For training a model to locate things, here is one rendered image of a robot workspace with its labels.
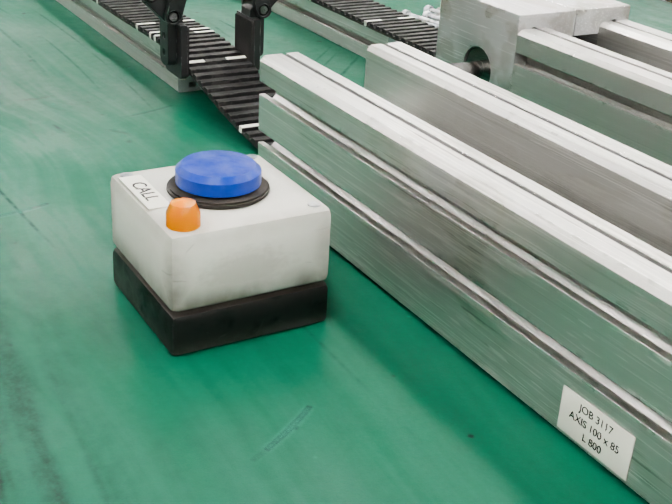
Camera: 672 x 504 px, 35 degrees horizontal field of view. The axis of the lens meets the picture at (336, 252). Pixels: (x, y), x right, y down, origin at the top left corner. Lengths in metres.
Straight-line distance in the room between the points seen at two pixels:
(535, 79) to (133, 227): 0.32
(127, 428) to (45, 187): 0.26
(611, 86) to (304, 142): 0.19
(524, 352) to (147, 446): 0.16
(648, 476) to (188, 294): 0.20
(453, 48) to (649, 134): 0.20
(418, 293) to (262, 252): 0.08
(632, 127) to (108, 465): 0.38
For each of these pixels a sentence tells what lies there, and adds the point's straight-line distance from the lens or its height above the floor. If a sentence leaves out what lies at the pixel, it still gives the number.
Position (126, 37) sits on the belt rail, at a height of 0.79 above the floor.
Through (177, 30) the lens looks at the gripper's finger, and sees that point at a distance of 0.79.
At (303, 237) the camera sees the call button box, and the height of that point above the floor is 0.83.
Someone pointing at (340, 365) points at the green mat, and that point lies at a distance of 0.48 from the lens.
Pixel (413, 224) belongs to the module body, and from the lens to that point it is 0.51.
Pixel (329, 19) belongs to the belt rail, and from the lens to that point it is 1.00.
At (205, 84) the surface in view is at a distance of 0.78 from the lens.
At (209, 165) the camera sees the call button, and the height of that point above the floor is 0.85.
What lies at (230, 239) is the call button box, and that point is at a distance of 0.47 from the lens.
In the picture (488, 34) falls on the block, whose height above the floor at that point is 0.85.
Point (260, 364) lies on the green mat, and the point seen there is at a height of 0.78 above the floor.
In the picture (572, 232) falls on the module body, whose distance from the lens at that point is 0.42.
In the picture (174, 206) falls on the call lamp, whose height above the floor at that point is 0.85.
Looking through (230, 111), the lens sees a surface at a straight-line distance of 0.75.
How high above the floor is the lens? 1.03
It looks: 26 degrees down
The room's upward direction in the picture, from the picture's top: 3 degrees clockwise
